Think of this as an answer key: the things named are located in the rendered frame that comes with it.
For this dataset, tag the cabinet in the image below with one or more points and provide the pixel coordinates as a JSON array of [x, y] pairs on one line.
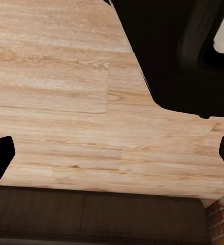
[[39, 216]]

